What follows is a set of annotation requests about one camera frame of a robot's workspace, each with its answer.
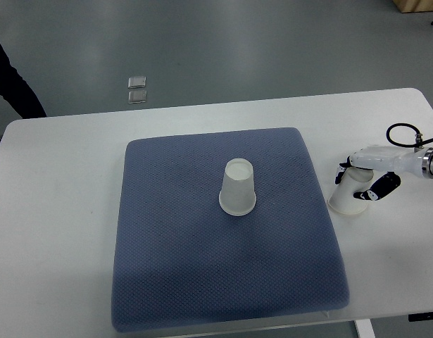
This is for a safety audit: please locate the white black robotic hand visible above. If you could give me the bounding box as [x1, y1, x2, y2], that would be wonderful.
[335, 146, 429, 201]

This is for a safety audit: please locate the white paper cup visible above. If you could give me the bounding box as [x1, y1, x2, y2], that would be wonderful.
[219, 158, 256, 216]
[327, 168, 374, 215]

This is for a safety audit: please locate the black table control panel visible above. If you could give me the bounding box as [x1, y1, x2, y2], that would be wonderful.
[408, 311, 433, 323]

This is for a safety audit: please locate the wooden furniture corner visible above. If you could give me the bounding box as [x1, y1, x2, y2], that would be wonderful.
[392, 0, 433, 13]

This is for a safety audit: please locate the white table leg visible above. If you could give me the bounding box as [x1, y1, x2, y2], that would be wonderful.
[354, 319, 376, 338]

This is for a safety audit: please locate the white paper cup on cushion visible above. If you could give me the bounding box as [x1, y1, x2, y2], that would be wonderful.
[219, 158, 256, 216]

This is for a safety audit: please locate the blue mesh cushion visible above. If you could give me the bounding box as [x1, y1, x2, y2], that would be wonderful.
[111, 127, 349, 332]

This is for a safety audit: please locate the upper metal floor plate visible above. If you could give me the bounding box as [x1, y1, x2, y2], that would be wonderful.
[127, 75, 146, 89]

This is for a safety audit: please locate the person in dark clothing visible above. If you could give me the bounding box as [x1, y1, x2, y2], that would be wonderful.
[0, 43, 46, 119]

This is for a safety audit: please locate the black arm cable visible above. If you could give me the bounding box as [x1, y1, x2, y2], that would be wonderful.
[386, 123, 433, 148]

